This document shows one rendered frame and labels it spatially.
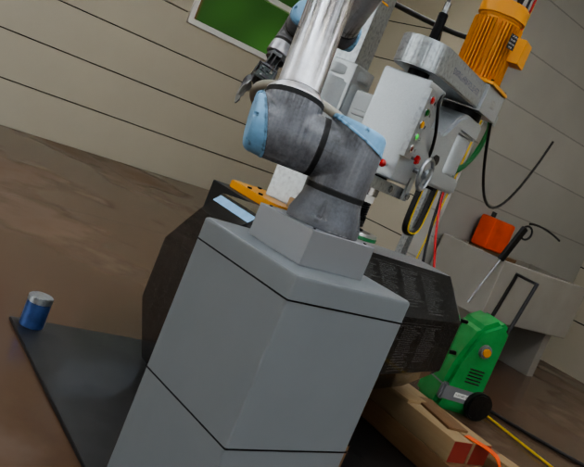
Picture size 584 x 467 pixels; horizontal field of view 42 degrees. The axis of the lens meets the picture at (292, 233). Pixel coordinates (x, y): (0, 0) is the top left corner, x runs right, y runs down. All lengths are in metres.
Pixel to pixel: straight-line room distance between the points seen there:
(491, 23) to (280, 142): 2.14
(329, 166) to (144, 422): 0.80
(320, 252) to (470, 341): 2.74
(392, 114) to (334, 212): 1.32
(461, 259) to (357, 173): 4.11
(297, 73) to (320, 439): 0.89
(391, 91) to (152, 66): 6.55
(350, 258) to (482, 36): 2.10
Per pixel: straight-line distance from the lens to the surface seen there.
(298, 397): 1.80
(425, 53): 3.07
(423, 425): 3.41
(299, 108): 1.80
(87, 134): 9.27
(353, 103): 3.82
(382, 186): 3.11
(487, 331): 4.46
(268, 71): 2.54
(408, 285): 3.20
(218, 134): 10.07
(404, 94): 3.08
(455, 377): 4.45
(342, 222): 1.81
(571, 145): 7.06
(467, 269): 5.84
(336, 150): 1.80
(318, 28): 1.88
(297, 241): 1.76
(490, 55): 3.75
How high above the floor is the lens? 1.12
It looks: 7 degrees down
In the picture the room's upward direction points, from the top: 22 degrees clockwise
